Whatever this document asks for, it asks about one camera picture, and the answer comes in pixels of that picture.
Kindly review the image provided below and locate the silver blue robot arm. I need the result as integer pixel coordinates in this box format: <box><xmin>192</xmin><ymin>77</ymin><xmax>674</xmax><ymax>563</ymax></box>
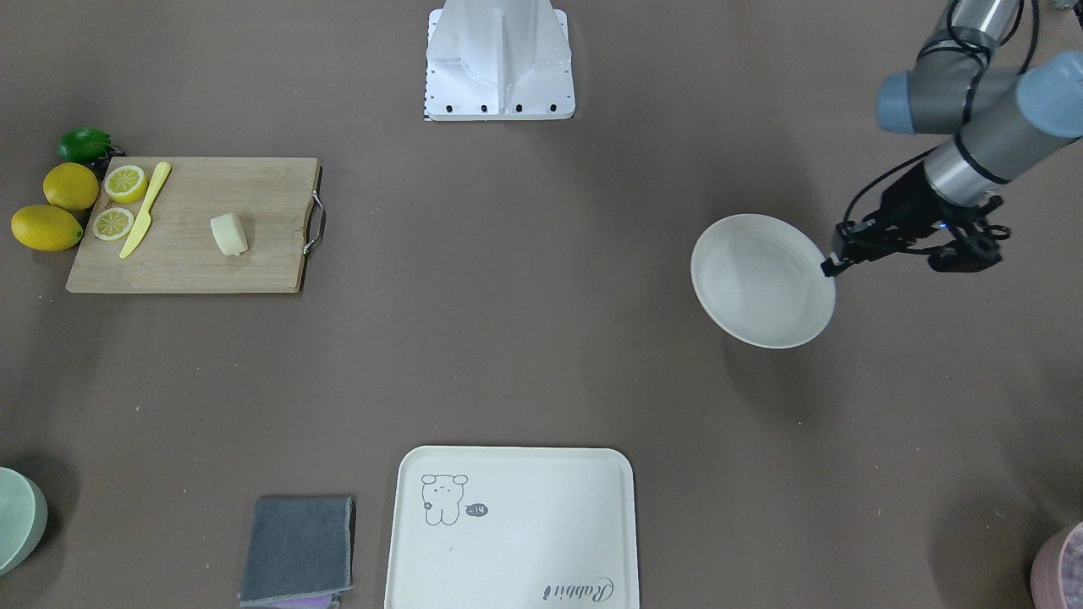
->
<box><xmin>822</xmin><ymin>1</ymin><xmax>1082</xmax><ymax>277</ymax></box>

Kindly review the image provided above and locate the mint green bowl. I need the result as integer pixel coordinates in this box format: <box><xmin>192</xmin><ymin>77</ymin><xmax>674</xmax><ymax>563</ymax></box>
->
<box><xmin>1</xmin><ymin>467</ymin><xmax>49</xmax><ymax>576</ymax></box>

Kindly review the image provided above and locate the yellow plastic knife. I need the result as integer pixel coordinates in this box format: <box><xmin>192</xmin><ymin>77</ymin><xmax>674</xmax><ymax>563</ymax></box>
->
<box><xmin>118</xmin><ymin>161</ymin><xmax>173</xmax><ymax>259</ymax></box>

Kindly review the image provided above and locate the pink bowl of ice cubes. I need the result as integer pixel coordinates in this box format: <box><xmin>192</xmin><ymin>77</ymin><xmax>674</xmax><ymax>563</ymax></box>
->
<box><xmin>1029</xmin><ymin>523</ymin><xmax>1082</xmax><ymax>608</ymax></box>

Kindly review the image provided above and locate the green lime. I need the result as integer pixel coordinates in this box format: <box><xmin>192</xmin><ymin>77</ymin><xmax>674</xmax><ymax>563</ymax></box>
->
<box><xmin>57</xmin><ymin>128</ymin><xmax>113</xmax><ymax>163</ymax></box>

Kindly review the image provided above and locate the wooden cutting board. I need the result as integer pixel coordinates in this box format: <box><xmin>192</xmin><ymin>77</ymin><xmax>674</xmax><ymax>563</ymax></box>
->
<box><xmin>66</xmin><ymin>156</ymin><xmax>322</xmax><ymax>294</ymax></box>

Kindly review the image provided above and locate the cream rectangular tray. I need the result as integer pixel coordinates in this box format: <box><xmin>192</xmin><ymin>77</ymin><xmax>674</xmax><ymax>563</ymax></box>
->
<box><xmin>384</xmin><ymin>446</ymin><xmax>640</xmax><ymax>608</ymax></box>

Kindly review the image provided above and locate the white bun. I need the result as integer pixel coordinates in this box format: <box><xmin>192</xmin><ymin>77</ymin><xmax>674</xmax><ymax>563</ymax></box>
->
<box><xmin>210</xmin><ymin>212</ymin><xmax>249</xmax><ymax>257</ymax></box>

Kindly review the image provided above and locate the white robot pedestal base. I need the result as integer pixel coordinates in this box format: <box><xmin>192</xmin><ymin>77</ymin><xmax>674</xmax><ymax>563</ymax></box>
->
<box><xmin>423</xmin><ymin>1</ymin><xmax>576</xmax><ymax>121</ymax></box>

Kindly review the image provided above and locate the white round plate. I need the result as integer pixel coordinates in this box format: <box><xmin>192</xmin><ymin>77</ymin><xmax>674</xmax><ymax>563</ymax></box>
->
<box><xmin>690</xmin><ymin>213</ymin><xmax>837</xmax><ymax>349</ymax></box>

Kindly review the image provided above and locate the lemon half slice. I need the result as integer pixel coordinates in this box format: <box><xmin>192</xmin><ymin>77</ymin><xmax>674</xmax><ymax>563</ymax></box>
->
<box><xmin>103</xmin><ymin>165</ymin><xmax>151</xmax><ymax>205</ymax></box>
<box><xmin>89</xmin><ymin>207</ymin><xmax>135</xmax><ymax>242</ymax></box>

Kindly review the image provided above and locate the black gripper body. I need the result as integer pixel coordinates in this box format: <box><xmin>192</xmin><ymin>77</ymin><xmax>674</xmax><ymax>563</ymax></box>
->
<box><xmin>854</xmin><ymin>161</ymin><xmax>950</xmax><ymax>255</ymax></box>

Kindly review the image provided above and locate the whole yellow lemon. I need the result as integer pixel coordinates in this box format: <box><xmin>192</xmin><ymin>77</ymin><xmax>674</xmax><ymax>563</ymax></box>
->
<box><xmin>10</xmin><ymin>205</ymin><xmax>84</xmax><ymax>252</ymax></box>
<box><xmin>42</xmin><ymin>161</ymin><xmax>100</xmax><ymax>211</ymax></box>

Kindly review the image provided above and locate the grey folded cloth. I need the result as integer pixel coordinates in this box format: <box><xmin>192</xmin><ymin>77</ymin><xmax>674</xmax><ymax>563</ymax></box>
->
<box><xmin>239</xmin><ymin>495</ymin><xmax>355</xmax><ymax>608</ymax></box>

